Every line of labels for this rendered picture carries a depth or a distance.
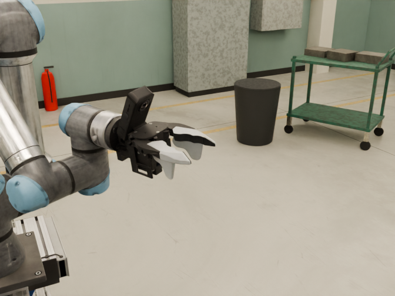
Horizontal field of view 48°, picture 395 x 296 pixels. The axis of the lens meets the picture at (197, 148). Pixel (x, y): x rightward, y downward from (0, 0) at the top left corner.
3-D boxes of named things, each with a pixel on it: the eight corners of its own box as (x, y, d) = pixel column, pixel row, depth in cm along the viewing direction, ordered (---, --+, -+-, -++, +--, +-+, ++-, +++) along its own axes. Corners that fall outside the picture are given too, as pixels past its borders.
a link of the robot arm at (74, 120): (87, 133, 101) (83, 96, 98) (120, 144, 95) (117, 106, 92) (57, 143, 96) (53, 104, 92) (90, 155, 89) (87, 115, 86)
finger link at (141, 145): (176, 154, 77) (150, 137, 83) (174, 145, 76) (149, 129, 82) (153, 164, 75) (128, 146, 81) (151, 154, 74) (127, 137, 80)
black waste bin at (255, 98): (223, 136, 487) (224, 81, 463) (258, 129, 509) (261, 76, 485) (249, 151, 449) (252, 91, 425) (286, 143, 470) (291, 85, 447)
